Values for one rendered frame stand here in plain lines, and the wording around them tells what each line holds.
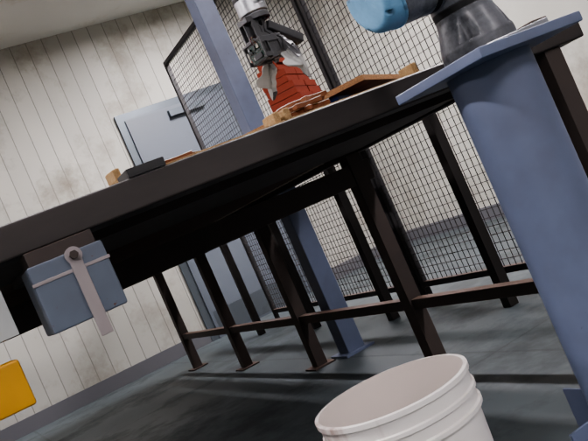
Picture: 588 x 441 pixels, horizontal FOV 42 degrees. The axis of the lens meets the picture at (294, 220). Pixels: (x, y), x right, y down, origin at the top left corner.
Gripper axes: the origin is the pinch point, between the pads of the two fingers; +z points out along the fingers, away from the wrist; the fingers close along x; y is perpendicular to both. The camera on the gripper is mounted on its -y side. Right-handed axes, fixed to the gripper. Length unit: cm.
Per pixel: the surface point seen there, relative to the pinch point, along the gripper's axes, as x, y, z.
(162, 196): 15, 57, 16
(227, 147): 18.5, 41.5, 11.4
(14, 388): 7, 93, 36
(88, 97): -453, -214, -139
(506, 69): 59, 6, 20
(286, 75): -53, -52, -16
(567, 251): 57, 8, 55
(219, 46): -146, -110, -61
